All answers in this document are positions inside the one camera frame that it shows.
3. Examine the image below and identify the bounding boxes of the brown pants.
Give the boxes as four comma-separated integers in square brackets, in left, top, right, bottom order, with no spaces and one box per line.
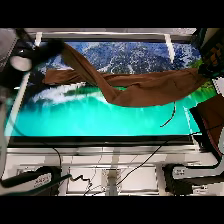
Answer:
[42,42,210,129]

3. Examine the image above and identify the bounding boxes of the dark brown garment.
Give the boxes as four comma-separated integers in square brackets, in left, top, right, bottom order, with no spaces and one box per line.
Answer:
[197,94,224,148]

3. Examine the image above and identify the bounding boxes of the black cable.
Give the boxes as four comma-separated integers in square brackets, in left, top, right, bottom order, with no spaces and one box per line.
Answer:
[114,131,203,188]
[68,173,101,197]
[39,141,64,170]

